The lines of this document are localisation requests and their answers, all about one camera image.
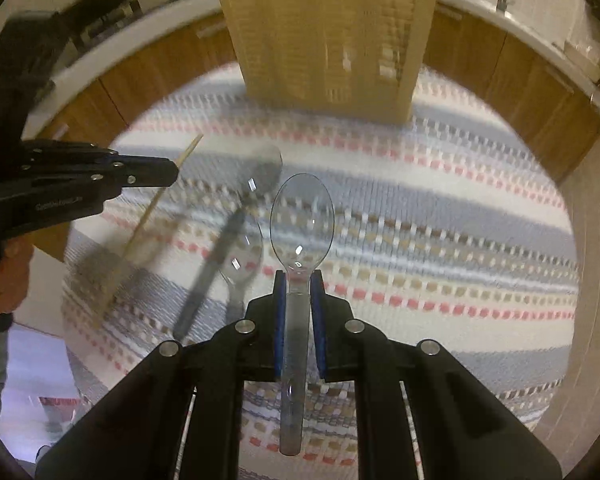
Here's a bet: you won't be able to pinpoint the wooden chopstick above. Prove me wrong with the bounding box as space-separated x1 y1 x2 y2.
91 133 204 330

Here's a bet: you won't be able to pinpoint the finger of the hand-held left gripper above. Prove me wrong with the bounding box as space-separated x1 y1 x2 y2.
22 156 180 202
22 141 121 167

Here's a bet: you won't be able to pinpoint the striped woven tablecloth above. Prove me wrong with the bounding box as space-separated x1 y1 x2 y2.
60 62 581 480

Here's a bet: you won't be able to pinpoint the wooden base cabinets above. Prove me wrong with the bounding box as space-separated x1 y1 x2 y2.
25 5 600 184

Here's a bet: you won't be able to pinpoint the person's left hand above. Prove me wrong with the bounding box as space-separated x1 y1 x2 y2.
0 236 35 317

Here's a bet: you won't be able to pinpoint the long clear plastic spoon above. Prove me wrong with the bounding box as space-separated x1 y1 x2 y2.
172 144 284 342

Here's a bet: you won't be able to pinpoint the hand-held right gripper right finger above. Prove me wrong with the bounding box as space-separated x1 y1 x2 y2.
310 270 563 480

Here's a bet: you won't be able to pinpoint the yellow slotted plastic basket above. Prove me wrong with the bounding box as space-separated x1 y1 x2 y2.
214 0 439 125

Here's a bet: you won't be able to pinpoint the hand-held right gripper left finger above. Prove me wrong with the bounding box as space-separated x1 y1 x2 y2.
35 270 286 480

